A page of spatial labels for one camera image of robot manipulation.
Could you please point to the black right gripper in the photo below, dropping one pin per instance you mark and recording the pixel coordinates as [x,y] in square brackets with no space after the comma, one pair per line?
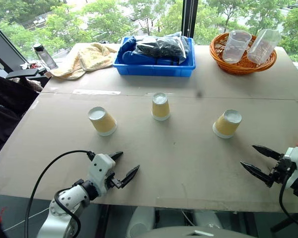
[281,168]

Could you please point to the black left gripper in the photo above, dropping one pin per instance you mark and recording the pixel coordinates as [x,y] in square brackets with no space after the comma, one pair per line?
[114,183]

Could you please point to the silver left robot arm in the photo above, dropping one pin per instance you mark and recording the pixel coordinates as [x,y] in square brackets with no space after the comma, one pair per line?
[67,198]

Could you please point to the yellow ribbed paper cup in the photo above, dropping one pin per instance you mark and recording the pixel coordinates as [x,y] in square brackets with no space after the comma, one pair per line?
[160,106]
[103,121]
[227,124]

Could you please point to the white rounded robot leg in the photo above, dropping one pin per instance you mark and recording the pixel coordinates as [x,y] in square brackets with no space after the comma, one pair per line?
[139,221]

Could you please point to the black table leg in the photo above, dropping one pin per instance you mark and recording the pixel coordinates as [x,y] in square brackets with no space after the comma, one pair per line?
[289,221]

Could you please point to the orange wicker basket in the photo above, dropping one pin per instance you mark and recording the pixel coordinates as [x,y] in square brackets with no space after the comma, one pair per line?
[238,68]

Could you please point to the blue plastic bin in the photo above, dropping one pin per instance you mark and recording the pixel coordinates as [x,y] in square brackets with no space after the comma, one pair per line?
[154,70]

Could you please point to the pale yellow towel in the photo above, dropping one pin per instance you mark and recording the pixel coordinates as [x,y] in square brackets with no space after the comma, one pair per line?
[89,58]

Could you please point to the black bagged items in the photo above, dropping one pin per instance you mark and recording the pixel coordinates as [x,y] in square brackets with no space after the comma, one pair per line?
[128,50]

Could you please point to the clear plastic measuring cup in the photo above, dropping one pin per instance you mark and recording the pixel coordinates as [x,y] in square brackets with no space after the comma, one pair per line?
[236,47]
[263,47]

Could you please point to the clear bag of black items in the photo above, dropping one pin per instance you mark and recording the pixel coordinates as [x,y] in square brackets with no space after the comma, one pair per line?
[147,48]
[172,48]

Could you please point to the black office chair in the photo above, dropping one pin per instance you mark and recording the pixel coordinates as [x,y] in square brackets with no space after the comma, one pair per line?
[7,106]

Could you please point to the clear bottle with black cap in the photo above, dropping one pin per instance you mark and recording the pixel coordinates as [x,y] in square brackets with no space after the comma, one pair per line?
[46,57]

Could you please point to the black chair armrest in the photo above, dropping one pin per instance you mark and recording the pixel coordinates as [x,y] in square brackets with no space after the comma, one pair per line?
[22,73]

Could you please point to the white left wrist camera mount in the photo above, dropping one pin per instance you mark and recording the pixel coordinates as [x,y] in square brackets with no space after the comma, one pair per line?
[100,166]

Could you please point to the black window frame post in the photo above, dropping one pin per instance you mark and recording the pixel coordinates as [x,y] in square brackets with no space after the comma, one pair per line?
[189,19]

